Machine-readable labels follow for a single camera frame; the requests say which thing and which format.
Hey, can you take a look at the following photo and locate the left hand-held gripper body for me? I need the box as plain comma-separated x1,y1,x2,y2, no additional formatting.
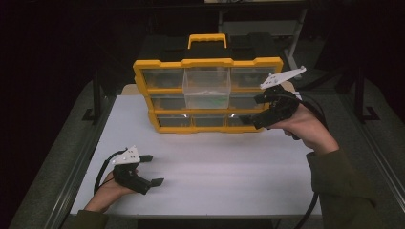
110,145,153,196

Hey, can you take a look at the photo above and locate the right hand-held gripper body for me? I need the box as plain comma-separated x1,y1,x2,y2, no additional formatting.
250,65,308,131

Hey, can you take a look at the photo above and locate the clear plastic drawer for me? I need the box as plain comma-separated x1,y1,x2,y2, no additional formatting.
181,67,232,110

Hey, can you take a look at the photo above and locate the yellow black organizer cabinet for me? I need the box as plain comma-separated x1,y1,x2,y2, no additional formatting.
132,32,285,135

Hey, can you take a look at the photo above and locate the person's left hand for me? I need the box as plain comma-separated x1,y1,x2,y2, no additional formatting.
84,170,139,214

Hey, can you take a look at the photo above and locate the person's right hand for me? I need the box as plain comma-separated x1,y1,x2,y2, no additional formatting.
266,103,340,156

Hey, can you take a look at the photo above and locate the black metal stand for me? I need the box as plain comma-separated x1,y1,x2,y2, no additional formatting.
81,68,103,126
353,65,381,124

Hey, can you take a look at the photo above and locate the set of closed clear drawers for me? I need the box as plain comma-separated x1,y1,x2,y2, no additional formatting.
141,68,277,128

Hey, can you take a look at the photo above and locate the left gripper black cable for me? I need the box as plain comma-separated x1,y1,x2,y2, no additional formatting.
93,148,128,196

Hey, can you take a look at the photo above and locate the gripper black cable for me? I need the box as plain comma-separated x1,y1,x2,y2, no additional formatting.
93,148,128,196
288,92,330,229

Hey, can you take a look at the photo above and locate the white metal desk frame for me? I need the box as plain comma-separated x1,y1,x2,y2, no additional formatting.
217,8,309,81

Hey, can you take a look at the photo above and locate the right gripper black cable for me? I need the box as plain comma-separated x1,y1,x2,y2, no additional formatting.
288,92,330,229

